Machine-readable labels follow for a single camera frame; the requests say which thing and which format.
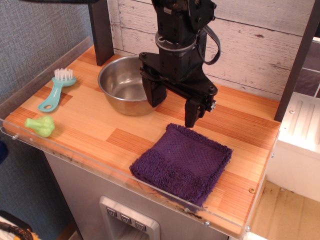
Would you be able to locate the stainless steel bowl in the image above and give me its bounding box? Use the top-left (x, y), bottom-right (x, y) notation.
top-left (98, 55), bottom-right (159, 117)

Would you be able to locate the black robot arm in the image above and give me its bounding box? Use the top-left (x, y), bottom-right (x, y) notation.
top-left (139, 0), bottom-right (221, 128)

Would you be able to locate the white toy sink unit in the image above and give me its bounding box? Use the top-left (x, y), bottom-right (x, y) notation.
top-left (264, 36), bottom-right (320, 204)

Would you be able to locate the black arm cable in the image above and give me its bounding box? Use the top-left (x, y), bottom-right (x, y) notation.
top-left (196, 24), bottom-right (222, 66)

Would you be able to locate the dark left shelf post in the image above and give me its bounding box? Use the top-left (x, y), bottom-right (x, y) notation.
top-left (88, 0), bottom-right (114, 66)

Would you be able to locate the silver dispenser button panel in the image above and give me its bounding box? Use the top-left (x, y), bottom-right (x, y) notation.
top-left (99, 196), bottom-right (161, 240)

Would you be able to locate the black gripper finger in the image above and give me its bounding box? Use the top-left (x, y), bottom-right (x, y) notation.
top-left (142, 73), bottom-right (167, 108)
top-left (184, 96), bottom-right (206, 128)

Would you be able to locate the dark right shelf post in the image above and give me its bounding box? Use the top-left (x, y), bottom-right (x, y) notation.
top-left (274, 0), bottom-right (320, 122)

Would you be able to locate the teal dish brush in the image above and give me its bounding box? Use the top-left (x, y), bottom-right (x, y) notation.
top-left (37, 68), bottom-right (77, 113)

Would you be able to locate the grey toy fridge cabinet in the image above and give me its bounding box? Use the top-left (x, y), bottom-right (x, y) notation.
top-left (45, 153), bottom-right (228, 240)

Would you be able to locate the green toy broccoli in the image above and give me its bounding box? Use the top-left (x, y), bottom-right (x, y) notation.
top-left (24, 115), bottom-right (55, 138)

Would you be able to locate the dark shelf post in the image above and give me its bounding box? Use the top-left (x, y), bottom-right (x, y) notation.
top-left (274, 0), bottom-right (320, 122)
top-left (88, 0), bottom-right (114, 66)

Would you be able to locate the braided black cable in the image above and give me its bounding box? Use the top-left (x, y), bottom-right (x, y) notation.
top-left (0, 221), bottom-right (38, 240)

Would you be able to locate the purple folded towel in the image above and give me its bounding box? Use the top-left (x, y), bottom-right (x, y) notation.
top-left (129, 123), bottom-right (233, 207)

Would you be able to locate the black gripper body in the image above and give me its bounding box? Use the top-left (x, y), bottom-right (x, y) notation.
top-left (139, 39), bottom-right (218, 112)

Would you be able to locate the clear acrylic edge guard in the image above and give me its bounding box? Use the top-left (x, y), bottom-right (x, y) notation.
top-left (0, 118), bottom-right (280, 238)

